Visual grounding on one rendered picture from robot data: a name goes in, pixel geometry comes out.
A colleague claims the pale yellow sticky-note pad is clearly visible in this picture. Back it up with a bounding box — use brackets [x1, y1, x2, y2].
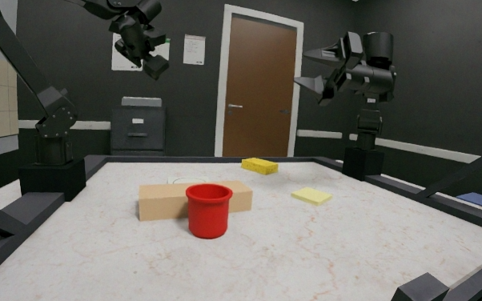
[291, 187, 332, 207]

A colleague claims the yellow sponge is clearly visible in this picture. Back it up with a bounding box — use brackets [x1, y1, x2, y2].
[241, 158, 279, 175]

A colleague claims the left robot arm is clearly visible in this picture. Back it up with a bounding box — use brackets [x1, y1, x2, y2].
[0, 0, 166, 167]

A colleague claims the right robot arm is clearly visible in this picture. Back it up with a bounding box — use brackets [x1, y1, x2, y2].
[353, 32, 396, 151]

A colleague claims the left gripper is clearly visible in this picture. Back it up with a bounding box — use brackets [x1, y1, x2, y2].
[114, 34, 170, 81]

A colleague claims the red cup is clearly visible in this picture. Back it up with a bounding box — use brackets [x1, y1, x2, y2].
[186, 184, 233, 239]

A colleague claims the tan rectangular block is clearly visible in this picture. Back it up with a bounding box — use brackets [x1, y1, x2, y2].
[139, 180, 253, 222]

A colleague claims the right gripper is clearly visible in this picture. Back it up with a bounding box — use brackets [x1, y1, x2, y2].
[294, 32, 373, 106]

